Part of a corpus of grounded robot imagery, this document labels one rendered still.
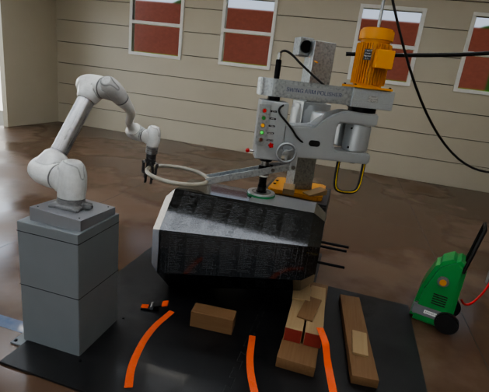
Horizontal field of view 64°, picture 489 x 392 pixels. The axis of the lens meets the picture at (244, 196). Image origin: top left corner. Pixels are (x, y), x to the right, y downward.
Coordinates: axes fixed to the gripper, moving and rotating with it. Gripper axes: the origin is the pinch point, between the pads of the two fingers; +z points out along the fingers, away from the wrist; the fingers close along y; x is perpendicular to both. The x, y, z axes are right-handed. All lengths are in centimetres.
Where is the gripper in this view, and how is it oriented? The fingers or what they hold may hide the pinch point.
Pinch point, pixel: (148, 179)
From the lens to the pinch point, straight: 309.5
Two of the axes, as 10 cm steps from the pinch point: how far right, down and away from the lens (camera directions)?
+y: 9.6, 2.4, -1.4
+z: -1.9, 9.3, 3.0
